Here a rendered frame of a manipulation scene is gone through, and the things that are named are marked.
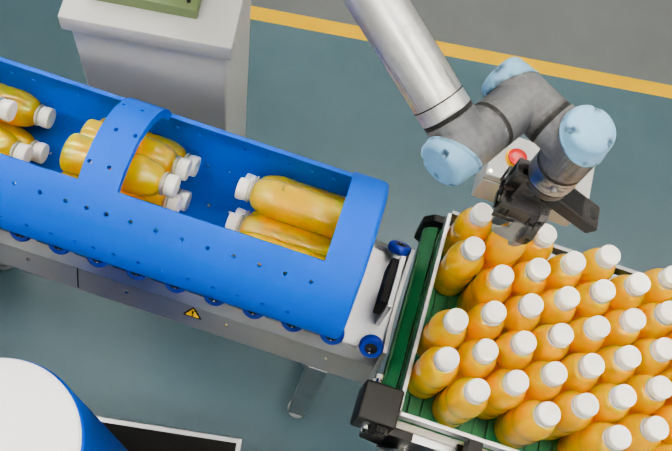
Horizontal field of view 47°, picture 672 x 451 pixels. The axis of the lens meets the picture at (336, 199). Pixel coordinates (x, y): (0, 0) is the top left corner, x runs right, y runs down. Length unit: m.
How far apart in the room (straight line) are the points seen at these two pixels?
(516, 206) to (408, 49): 0.35
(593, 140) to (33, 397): 0.94
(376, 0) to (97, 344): 1.66
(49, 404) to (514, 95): 0.86
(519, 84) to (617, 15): 2.27
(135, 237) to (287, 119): 1.52
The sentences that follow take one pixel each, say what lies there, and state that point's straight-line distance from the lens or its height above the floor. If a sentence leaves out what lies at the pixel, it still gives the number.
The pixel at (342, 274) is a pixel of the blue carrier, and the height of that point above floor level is 1.21.
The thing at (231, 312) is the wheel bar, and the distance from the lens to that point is 1.48.
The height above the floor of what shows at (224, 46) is 1.15.
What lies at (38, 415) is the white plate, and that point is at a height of 1.04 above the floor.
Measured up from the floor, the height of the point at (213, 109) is 0.90.
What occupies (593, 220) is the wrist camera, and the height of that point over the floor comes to 1.27.
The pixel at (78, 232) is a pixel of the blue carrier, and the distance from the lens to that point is 1.31.
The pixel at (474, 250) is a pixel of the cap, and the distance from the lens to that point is 1.40.
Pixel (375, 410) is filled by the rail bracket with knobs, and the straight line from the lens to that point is 1.38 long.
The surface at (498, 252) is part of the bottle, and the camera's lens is 1.43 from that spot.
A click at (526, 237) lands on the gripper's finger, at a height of 1.21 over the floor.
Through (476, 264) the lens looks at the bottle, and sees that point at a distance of 1.43.
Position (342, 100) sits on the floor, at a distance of 2.79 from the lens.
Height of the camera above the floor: 2.34
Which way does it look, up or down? 64 degrees down
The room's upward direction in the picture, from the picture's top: 17 degrees clockwise
